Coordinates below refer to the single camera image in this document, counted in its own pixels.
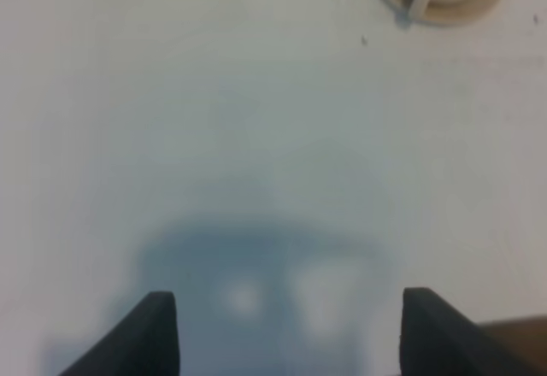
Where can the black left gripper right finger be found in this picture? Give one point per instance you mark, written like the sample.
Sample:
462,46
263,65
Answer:
436,339

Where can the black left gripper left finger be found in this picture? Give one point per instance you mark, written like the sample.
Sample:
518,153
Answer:
144,342

